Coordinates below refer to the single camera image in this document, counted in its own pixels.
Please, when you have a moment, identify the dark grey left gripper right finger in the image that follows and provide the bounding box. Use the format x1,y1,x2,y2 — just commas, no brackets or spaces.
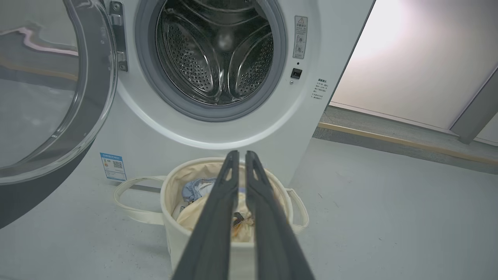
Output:
245,151,316,280

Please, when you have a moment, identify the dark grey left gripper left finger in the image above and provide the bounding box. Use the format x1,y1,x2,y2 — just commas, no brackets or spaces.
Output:
171,151,240,280

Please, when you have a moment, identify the pale yellow garment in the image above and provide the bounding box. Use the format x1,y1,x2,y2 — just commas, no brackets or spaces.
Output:
177,191,255,242

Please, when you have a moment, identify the light blue printed garment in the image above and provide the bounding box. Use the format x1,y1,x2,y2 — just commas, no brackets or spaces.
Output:
182,178,217,203

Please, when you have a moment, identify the round dark glass washer door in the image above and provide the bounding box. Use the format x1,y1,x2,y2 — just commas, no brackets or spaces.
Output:
0,0,118,230

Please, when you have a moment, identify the stainless steel washing machine drum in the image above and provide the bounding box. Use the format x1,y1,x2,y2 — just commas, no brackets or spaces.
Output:
156,0,275,105

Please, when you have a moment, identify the white washing machine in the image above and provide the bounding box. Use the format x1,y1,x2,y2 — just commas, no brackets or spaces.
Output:
78,0,376,187

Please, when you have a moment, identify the metal door hinge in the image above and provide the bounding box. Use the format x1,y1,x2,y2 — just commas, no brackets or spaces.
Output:
109,1,129,72

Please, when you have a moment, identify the cream fabric laundry basket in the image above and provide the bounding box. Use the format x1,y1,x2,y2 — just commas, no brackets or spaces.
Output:
114,157,310,280

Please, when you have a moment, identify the blue energy label sticker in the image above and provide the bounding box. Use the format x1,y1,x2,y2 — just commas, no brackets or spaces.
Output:
100,152,127,182

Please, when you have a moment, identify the grey warning sticker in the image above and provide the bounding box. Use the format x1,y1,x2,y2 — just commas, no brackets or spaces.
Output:
293,16,308,60

